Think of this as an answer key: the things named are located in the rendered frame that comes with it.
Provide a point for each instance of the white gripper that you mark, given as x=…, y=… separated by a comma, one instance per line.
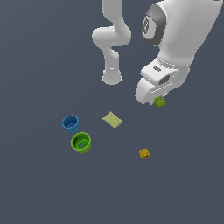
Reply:
x=157, y=81

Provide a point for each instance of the green toy block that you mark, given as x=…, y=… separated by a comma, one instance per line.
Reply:
x=159, y=102

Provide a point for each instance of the pale yellow sponge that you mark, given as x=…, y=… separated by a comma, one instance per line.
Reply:
x=112, y=120

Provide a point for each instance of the yellow toy block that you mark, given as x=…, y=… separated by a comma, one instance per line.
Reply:
x=144, y=153

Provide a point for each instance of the blue cup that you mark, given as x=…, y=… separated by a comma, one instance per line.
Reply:
x=71, y=123

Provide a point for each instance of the green cup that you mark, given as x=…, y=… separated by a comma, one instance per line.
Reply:
x=81, y=142

